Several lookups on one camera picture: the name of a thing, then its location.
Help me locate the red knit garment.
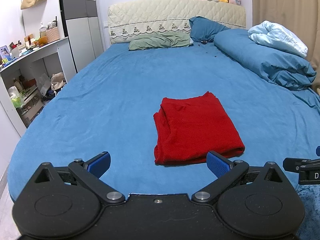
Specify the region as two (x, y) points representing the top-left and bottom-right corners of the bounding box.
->
(153, 92), (245, 165)

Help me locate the blue rolled duvet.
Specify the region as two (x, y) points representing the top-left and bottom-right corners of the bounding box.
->
(214, 29), (316, 90)

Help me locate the beige bag on floor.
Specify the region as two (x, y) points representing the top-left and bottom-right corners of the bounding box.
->
(50, 72), (66, 91)

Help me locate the white shelf desk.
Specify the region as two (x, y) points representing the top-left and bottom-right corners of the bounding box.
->
(1, 37), (77, 136)

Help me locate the light blue blanket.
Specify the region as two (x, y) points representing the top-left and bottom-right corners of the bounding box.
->
(248, 21), (308, 59)

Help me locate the orange plush on desk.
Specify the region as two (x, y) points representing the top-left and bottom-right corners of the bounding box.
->
(34, 36), (49, 47)

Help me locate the beige curtain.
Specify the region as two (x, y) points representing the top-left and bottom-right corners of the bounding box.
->
(252, 0), (319, 93)

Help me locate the woven basket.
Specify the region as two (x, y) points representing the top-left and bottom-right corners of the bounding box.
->
(46, 27), (60, 43)

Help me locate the dark blue pillow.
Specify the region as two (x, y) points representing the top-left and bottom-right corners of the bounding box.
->
(189, 16), (229, 43)

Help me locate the green pillow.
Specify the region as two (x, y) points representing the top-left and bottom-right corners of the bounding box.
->
(129, 31), (194, 50)

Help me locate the cream quilted headboard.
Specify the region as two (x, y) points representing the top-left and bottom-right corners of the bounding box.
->
(108, 0), (246, 44)

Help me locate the white grey wardrobe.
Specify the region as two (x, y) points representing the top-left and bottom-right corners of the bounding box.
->
(59, 0), (104, 72)

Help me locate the photo frame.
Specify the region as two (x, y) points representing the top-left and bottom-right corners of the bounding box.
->
(0, 46), (11, 62)

